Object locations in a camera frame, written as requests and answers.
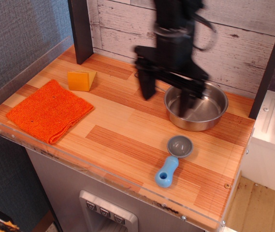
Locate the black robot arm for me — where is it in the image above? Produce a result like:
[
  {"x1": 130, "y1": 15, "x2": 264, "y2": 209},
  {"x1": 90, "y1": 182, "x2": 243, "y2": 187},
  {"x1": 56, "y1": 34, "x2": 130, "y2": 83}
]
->
[{"x1": 135, "y1": 0, "x2": 208, "y2": 117}]

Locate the stainless steel pot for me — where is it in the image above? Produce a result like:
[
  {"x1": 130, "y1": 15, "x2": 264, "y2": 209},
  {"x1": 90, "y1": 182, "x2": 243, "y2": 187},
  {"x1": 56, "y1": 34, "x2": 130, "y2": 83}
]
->
[{"x1": 164, "y1": 83, "x2": 229, "y2": 131}]

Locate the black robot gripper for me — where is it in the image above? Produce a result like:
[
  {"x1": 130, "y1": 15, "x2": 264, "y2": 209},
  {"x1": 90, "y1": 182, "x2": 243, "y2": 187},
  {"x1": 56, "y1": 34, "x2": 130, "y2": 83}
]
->
[{"x1": 134, "y1": 31, "x2": 208, "y2": 117}]

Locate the blue handled grey scoop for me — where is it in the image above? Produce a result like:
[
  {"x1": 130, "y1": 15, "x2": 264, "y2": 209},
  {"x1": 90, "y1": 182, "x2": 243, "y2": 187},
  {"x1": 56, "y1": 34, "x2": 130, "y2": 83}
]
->
[{"x1": 155, "y1": 135, "x2": 193, "y2": 188}]

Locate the dark right frame post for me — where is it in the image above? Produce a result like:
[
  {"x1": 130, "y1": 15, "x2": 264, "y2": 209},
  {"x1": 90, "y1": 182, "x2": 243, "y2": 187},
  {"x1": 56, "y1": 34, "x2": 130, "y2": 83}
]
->
[{"x1": 248, "y1": 43, "x2": 275, "y2": 119}]

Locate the black and yellow object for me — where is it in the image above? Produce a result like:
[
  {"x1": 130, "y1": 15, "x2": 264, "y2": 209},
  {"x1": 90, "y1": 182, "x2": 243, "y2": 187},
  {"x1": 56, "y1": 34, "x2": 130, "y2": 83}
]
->
[{"x1": 0, "y1": 221, "x2": 20, "y2": 232}]

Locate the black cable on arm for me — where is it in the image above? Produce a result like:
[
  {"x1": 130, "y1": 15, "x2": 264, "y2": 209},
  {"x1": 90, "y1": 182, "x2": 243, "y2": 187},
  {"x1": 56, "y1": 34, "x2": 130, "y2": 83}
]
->
[{"x1": 190, "y1": 11, "x2": 219, "y2": 52}]

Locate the clear acrylic table guard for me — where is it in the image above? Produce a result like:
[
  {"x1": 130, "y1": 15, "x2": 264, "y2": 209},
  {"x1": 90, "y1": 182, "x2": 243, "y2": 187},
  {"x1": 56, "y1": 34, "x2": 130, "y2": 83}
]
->
[{"x1": 0, "y1": 37, "x2": 254, "y2": 232}]

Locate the white cabinet at right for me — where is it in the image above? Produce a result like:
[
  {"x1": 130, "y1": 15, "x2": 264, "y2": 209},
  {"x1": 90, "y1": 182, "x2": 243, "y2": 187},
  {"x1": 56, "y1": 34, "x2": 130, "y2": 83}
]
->
[{"x1": 241, "y1": 91, "x2": 275, "y2": 190}]

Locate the yellow cheese wedge block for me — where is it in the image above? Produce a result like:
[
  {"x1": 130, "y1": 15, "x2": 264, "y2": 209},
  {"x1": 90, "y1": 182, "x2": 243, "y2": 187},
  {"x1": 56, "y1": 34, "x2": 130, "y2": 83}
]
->
[{"x1": 67, "y1": 71, "x2": 97, "y2": 92}]

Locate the grey toy fridge cabinet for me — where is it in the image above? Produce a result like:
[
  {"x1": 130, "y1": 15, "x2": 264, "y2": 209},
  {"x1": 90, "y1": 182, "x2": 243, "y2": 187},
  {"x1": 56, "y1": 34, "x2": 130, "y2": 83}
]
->
[{"x1": 27, "y1": 149, "x2": 202, "y2": 232}]

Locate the orange knitted cloth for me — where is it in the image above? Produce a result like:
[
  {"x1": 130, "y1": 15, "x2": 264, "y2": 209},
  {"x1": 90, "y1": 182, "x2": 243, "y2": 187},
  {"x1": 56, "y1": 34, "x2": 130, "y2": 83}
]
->
[{"x1": 6, "y1": 80, "x2": 94, "y2": 144}]

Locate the silver dispenser panel with buttons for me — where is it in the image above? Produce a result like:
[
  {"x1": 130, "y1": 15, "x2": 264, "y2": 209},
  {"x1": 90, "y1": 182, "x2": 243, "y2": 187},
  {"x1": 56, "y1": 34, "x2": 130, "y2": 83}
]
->
[{"x1": 79, "y1": 190, "x2": 139, "y2": 232}]

